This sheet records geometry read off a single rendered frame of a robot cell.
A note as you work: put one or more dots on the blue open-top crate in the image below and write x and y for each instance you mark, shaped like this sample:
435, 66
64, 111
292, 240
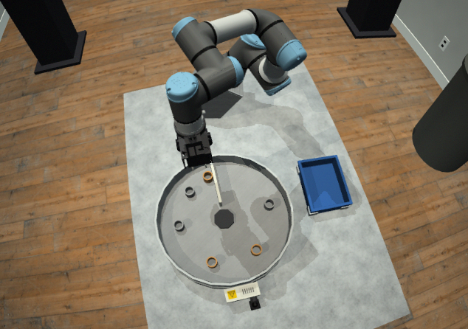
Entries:
327, 188

